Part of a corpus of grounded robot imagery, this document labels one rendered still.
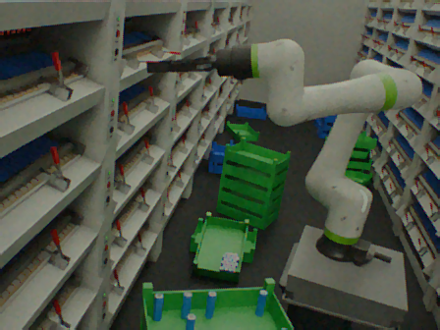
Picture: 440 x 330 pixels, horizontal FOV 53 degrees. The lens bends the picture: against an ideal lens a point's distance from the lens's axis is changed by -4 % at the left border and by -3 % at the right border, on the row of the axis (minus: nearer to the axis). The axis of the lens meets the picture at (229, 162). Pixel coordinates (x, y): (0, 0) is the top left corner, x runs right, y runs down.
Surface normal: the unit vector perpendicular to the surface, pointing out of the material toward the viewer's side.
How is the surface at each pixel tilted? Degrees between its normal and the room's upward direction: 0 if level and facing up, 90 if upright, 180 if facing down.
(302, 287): 90
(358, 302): 90
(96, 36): 90
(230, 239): 21
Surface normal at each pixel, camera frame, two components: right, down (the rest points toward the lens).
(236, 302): 0.26, 0.37
